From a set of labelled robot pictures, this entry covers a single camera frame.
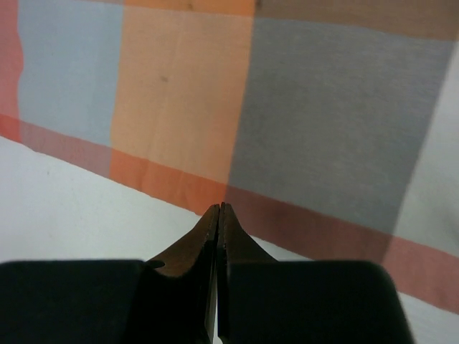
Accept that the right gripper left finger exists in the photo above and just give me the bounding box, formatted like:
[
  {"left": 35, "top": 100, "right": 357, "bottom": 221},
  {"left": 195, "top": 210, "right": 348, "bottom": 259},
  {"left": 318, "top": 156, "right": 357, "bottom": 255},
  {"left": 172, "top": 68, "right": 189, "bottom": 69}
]
[{"left": 1, "top": 205, "right": 219, "bottom": 343}]

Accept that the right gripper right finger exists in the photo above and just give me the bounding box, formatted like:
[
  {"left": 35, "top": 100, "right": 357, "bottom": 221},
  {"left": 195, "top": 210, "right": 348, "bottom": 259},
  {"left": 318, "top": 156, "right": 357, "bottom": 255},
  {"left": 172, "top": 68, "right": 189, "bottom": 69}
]
[{"left": 217, "top": 204, "right": 414, "bottom": 343}]

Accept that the orange grey checked cloth napkin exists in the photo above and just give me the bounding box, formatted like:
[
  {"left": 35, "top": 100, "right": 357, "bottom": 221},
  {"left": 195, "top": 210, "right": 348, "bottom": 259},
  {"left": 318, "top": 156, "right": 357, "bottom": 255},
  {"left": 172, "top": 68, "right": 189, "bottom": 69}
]
[{"left": 1, "top": 1, "right": 458, "bottom": 312}]

